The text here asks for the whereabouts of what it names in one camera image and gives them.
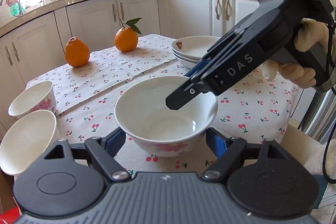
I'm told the red printed box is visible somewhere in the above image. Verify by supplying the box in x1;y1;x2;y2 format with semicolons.
0;207;20;224

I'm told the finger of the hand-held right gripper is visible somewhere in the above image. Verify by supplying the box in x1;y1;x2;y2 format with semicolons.
165;76;212;111
183;58;212;80

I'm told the bumpy orange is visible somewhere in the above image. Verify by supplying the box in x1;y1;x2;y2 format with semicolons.
64;36;90;68

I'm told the person's right hand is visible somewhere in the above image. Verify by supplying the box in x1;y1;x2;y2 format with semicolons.
262;18;329;88

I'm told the orange with green leaf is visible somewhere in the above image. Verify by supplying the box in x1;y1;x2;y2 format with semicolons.
114;18;142;52

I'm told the cardboard box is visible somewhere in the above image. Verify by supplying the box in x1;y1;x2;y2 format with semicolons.
0;172;16;214

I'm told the white pink floral bowl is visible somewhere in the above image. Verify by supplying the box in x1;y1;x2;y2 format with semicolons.
115;76;218;157
0;110;59;176
8;80;57;119

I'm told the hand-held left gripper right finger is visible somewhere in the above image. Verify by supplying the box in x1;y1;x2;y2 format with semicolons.
202;128;305;184

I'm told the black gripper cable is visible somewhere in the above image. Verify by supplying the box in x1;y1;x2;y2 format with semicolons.
322;25;336;184

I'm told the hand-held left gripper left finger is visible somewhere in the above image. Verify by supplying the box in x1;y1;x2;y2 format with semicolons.
29;127;132;184

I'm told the green dish soap bottle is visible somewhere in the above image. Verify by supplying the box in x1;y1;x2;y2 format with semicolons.
8;1;21;17

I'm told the cherry print tablecloth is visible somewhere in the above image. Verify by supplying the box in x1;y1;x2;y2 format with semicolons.
25;34;300;174

